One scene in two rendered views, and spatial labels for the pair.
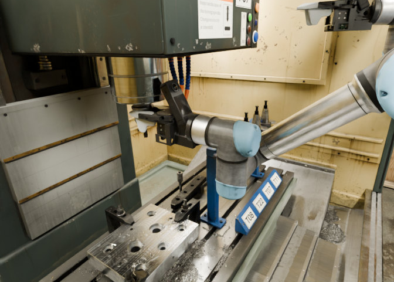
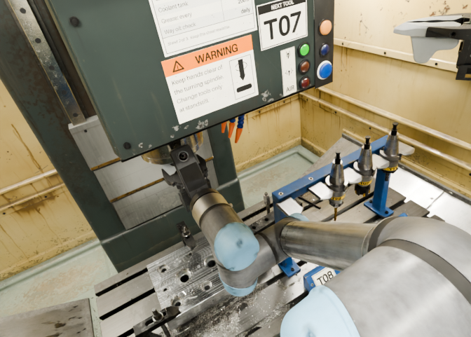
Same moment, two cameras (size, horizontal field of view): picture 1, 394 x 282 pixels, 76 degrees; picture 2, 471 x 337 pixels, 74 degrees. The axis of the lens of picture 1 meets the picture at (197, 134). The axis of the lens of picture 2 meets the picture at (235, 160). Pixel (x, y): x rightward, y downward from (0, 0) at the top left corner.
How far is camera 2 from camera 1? 0.47 m
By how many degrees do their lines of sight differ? 32
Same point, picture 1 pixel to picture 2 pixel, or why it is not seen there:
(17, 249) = (116, 234)
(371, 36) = not seen: outside the picture
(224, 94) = (373, 76)
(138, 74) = not seen: hidden behind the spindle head
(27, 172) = (114, 177)
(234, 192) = (232, 291)
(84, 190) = (172, 191)
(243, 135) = (221, 250)
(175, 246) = (216, 291)
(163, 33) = (113, 140)
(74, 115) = not seen: hidden behind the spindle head
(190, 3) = (151, 93)
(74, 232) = (166, 225)
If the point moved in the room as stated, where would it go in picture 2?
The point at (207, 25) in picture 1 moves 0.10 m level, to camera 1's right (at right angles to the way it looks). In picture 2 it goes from (194, 103) to (248, 107)
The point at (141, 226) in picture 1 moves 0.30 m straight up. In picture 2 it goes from (199, 253) to (176, 186)
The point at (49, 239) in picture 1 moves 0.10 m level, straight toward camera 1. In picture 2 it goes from (143, 230) to (141, 246)
